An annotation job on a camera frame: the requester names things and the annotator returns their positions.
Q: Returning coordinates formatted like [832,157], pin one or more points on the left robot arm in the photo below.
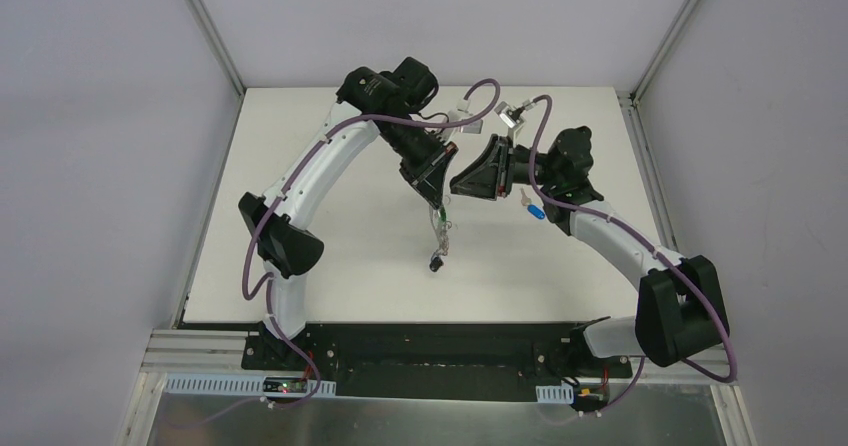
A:
[369,105]

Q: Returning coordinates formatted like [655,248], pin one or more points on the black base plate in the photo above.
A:
[502,362]

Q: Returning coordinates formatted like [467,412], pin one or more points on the blue tagged key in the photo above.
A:
[530,207]

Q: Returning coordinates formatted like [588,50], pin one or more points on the aluminium frame rail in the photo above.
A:
[177,350]

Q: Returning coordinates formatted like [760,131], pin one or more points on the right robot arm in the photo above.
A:
[680,310]

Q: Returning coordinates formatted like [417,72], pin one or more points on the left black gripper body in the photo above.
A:
[428,161]

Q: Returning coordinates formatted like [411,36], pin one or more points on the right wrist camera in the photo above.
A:
[511,115]

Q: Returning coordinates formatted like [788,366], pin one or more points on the keyring with keys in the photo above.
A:
[441,233]

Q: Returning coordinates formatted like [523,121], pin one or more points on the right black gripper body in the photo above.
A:
[502,167]

